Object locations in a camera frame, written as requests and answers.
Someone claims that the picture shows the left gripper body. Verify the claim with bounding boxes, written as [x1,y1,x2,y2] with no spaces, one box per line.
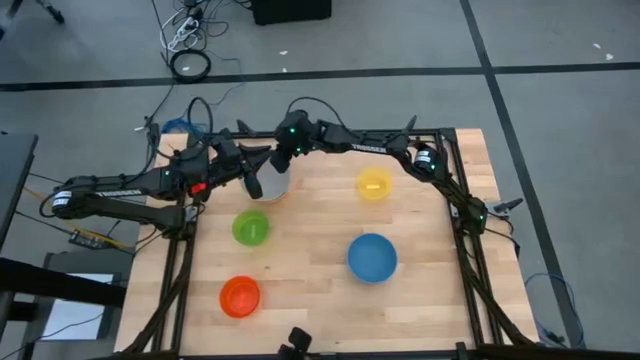
[212,138,252,182]

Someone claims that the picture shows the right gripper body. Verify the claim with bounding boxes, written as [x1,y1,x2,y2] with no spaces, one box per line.
[272,109,315,156]

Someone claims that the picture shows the orange bowl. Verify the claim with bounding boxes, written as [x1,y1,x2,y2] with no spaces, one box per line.
[218,275,263,320]

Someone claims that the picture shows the blue bowl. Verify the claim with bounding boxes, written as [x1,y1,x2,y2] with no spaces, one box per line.
[346,232,400,286]

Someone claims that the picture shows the beige bowl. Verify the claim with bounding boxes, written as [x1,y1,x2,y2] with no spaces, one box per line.
[241,158,292,204]

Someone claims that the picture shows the green bowl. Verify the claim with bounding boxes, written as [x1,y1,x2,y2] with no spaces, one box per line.
[231,208,272,248]

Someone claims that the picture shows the yellow bowl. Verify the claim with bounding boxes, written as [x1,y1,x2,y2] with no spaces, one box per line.
[355,165,395,202]

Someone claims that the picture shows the black box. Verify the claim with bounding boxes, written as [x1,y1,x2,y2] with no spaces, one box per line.
[249,0,334,27]

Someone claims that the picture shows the black power strip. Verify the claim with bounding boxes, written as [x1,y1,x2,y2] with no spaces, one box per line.
[68,230,109,251]

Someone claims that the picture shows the black desk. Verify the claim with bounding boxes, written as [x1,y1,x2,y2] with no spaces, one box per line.
[0,131,40,251]

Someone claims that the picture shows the black bar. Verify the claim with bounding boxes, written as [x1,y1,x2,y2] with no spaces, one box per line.
[0,256,127,309]

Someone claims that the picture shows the grey flat panel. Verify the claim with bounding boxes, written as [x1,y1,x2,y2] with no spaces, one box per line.
[19,248,137,347]

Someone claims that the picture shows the blue cable bundle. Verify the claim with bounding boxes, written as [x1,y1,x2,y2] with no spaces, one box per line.
[161,116,209,136]

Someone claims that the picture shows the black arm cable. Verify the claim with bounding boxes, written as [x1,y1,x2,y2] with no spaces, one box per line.
[185,95,215,139]

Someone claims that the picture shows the black coiled cable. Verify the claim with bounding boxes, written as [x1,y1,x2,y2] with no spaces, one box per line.
[169,48,213,85]

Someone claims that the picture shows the black aluminium table frame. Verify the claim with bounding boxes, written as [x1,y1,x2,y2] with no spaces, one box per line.
[119,126,542,360]

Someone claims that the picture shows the white power strip with cables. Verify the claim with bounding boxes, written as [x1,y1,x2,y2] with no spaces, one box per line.
[159,13,202,53]

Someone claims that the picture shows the yellow cable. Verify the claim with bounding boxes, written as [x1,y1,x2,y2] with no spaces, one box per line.
[22,185,130,250]

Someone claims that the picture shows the black table-level camera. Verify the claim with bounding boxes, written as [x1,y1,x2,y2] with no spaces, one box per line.
[277,326,314,360]

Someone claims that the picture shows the black clamp handle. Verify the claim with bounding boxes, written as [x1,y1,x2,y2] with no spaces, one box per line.
[486,196,525,218]

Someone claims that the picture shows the blue looped floor cable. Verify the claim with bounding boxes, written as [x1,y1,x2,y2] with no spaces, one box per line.
[523,271,587,350]

